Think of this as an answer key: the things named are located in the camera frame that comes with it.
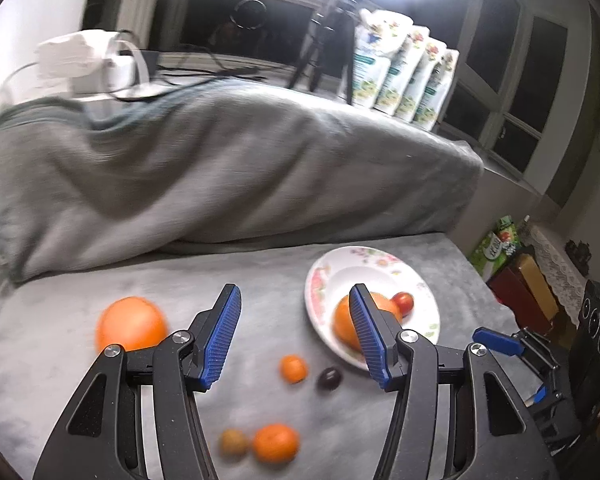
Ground red tomato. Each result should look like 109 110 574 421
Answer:
391 292 414 318

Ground medium mandarin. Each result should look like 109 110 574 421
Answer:
251 424 300 465

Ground black speaker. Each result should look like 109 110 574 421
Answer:
568 280 600 418

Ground green juice carton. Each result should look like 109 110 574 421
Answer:
468 216 521 282

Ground large orange on couch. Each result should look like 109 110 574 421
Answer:
95 296 169 352

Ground brown longan fruit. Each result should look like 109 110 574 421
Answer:
219 428 250 460

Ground floral white plate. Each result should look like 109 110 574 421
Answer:
304 246 441 370

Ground orange on plate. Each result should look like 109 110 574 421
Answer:
332 292 402 353

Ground grey seat blanket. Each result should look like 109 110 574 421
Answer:
0 231 546 480

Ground small dark plum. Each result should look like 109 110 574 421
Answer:
316 366 343 392

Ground small mandarin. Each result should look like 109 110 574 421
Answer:
279 354 309 385

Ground grey blanket covered cushion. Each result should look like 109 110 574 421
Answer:
0 80 483 282

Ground white floral bags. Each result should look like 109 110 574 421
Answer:
340 9 460 131

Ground black tripod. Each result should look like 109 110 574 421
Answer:
286 0 358 105

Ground white power adapter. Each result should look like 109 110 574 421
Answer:
35 29 150 96

